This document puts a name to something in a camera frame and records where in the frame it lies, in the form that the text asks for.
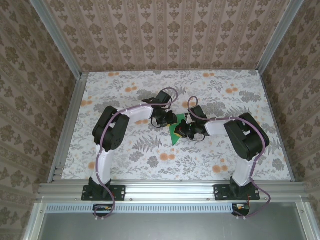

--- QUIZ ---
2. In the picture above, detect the aluminium lower frame strut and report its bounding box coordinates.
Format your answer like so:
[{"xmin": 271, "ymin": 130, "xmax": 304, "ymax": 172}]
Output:
[
  {"xmin": 23, "ymin": 202, "xmax": 47, "ymax": 240},
  {"xmin": 294, "ymin": 201, "xmax": 320, "ymax": 240}
]

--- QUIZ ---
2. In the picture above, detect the floral patterned table cover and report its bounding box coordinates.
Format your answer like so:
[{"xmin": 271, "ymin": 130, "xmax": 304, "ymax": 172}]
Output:
[{"xmin": 61, "ymin": 69, "xmax": 293, "ymax": 181}]

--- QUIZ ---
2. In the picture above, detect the small circuit board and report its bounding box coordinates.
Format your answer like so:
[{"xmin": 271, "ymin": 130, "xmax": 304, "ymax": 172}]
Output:
[
  {"xmin": 92, "ymin": 203, "xmax": 115, "ymax": 218},
  {"xmin": 231, "ymin": 203, "xmax": 251, "ymax": 216}
]

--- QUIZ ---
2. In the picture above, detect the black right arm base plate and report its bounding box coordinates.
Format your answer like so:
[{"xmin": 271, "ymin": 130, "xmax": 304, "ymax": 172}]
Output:
[{"xmin": 213, "ymin": 184, "xmax": 261, "ymax": 202}]

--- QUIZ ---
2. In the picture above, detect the white slotted cable duct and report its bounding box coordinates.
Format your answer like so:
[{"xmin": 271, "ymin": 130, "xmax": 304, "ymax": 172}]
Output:
[{"xmin": 46, "ymin": 202, "xmax": 251, "ymax": 213}]

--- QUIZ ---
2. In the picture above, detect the grey metal shelf panel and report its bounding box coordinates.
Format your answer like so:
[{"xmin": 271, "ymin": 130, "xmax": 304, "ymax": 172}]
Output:
[{"xmin": 37, "ymin": 212, "xmax": 305, "ymax": 240}]

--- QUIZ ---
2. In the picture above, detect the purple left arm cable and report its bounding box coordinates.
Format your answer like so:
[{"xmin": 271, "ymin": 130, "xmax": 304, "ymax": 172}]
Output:
[{"xmin": 93, "ymin": 86, "xmax": 179, "ymax": 222}]

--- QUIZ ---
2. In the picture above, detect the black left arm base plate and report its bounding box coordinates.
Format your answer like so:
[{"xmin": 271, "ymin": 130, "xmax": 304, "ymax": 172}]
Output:
[{"xmin": 81, "ymin": 184, "xmax": 127, "ymax": 202}]

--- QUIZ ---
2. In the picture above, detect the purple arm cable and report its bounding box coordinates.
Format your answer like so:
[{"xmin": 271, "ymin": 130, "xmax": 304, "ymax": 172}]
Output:
[
  {"xmin": 187, "ymin": 96, "xmax": 272, "ymax": 221},
  {"xmin": 93, "ymin": 86, "xmax": 179, "ymax": 222}
]

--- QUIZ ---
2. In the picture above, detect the aluminium frame side rail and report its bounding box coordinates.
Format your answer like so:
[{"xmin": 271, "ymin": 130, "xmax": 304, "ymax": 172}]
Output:
[{"xmin": 47, "ymin": 71, "xmax": 88, "ymax": 184}]

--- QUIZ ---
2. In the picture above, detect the aluminium frame corner post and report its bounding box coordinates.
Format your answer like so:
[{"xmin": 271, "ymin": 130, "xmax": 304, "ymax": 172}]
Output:
[
  {"xmin": 31, "ymin": 0, "xmax": 85, "ymax": 80},
  {"xmin": 256, "ymin": 0, "xmax": 307, "ymax": 73}
]

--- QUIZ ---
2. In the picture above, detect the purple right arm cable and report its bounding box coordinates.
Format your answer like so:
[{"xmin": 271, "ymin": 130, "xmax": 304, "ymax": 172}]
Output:
[{"xmin": 187, "ymin": 96, "xmax": 272, "ymax": 221}]

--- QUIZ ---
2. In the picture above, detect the aluminium frame cross rail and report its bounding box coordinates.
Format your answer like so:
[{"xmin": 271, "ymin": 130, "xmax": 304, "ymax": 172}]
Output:
[{"xmin": 36, "ymin": 181, "xmax": 310, "ymax": 202}]

